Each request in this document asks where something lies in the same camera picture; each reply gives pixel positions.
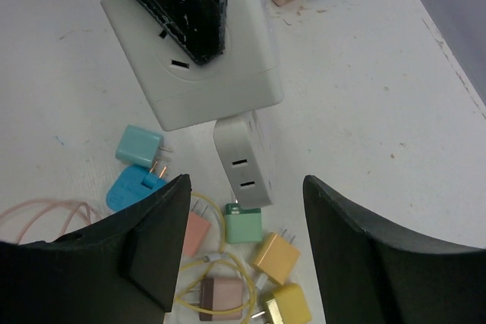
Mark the light cyan USB charger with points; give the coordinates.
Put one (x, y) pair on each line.
(141, 147)

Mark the white cube socket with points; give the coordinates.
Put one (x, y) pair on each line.
(243, 78)

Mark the mint green USB charger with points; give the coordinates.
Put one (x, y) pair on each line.
(243, 226)

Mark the pink charger brown band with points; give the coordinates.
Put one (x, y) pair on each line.
(218, 293)

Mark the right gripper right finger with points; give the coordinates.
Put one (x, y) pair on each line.
(372, 270)

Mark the yellow top plug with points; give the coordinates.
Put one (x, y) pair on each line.
(284, 305)

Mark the grey white charger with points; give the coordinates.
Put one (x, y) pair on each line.
(247, 157)

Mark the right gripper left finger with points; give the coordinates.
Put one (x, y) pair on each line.
(122, 269)

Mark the salmon pink USB charger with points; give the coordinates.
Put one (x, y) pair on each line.
(196, 231)

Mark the bright blue plug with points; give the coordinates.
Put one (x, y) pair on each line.
(133, 185)

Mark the yellow USB charger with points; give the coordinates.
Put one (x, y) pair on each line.
(275, 258)

